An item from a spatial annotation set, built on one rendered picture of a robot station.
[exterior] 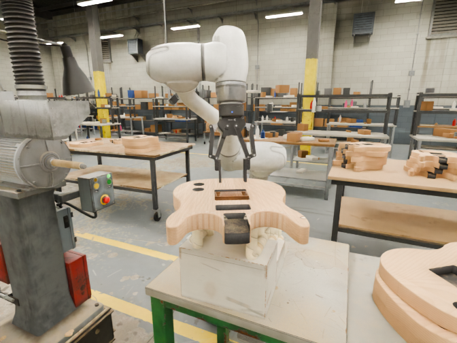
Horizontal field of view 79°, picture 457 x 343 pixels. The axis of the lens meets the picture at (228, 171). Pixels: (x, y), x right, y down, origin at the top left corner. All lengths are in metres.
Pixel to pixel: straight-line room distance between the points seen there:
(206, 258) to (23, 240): 1.12
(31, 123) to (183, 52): 0.70
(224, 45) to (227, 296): 0.70
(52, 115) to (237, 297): 0.90
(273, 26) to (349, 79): 3.64
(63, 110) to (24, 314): 1.23
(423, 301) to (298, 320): 0.32
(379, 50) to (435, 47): 1.67
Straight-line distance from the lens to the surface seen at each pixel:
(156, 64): 0.83
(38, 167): 1.52
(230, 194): 0.82
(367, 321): 1.01
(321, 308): 0.95
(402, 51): 12.03
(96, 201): 1.72
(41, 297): 1.92
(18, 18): 1.39
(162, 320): 1.08
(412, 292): 0.94
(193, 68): 0.81
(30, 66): 1.36
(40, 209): 1.74
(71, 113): 1.25
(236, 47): 0.82
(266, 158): 1.25
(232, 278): 0.84
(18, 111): 1.35
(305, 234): 0.65
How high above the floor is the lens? 1.52
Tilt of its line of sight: 14 degrees down
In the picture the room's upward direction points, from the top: straight up
